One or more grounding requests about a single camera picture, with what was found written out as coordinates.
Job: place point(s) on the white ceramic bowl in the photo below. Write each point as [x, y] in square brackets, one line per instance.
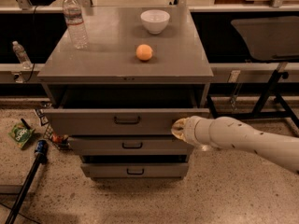
[155, 20]

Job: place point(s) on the small clear water bottle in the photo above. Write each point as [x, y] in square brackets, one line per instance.
[22, 56]

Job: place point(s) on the grey middle drawer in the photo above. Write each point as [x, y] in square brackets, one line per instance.
[129, 145]

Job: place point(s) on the orange fruit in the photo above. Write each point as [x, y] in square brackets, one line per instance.
[144, 52]

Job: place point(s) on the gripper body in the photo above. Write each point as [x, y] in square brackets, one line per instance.
[191, 129]

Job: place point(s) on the large clear water bottle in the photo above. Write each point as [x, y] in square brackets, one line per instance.
[75, 24]

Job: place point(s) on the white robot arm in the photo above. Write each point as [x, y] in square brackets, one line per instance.
[227, 133]

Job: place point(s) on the grey bottom drawer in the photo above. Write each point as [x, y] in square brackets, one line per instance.
[135, 170]

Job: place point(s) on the grey metal drawer cabinet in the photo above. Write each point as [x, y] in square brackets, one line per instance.
[108, 75]

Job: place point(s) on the black chair with stand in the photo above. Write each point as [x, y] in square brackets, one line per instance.
[254, 63]

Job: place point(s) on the green snack bag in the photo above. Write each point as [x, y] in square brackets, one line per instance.
[20, 134]

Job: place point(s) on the blue can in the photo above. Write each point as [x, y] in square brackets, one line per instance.
[41, 148]

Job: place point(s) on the grey top drawer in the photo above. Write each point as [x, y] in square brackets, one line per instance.
[118, 121]

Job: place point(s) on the grey drawer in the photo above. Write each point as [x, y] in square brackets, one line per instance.
[129, 145]
[135, 170]
[118, 121]

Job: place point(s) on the black pole on floor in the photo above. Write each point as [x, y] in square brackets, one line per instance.
[40, 158]

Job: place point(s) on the dark snack packet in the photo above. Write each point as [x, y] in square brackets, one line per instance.
[39, 111]

